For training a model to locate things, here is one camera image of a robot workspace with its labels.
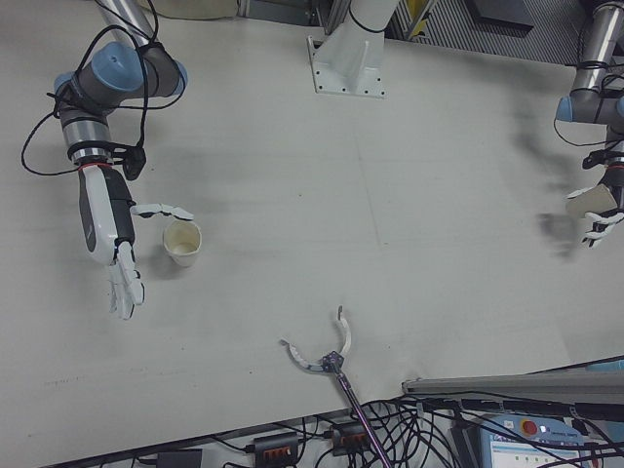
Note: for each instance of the white dexterous robot hand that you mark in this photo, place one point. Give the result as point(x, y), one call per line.
point(97, 214)
point(618, 195)

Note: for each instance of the tan paper cup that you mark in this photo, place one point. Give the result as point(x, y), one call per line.
point(592, 202)

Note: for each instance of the white paper cup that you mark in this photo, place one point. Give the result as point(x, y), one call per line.
point(183, 244)

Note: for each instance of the UR5e robot arm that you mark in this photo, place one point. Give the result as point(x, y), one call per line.
point(597, 44)
point(117, 73)

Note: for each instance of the dark grey box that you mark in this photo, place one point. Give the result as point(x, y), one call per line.
point(502, 14)

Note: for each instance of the grey ribbed panel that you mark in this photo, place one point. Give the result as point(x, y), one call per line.
point(453, 29)

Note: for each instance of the black power strip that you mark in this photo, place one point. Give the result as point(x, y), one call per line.
point(487, 404)

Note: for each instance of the plain black box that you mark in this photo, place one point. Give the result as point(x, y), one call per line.
point(178, 459)

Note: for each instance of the teach pendant with red button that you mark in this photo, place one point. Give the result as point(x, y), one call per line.
point(517, 443)

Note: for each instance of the reach grabber tool purple shaft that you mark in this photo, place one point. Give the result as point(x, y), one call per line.
point(333, 361)

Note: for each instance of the black adapter box orange ports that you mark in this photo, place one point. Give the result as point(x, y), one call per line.
point(275, 446)
point(348, 435)

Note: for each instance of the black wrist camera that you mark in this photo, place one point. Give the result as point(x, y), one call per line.
point(135, 163)
point(592, 160)

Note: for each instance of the aluminium profile rail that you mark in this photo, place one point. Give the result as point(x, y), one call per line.
point(487, 384)

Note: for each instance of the yellow black striped post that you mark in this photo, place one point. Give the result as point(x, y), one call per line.
point(419, 19)

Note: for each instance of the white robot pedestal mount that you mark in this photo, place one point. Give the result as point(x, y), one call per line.
point(348, 58)

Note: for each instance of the aluminium frame post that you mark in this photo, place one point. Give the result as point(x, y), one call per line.
point(336, 14)

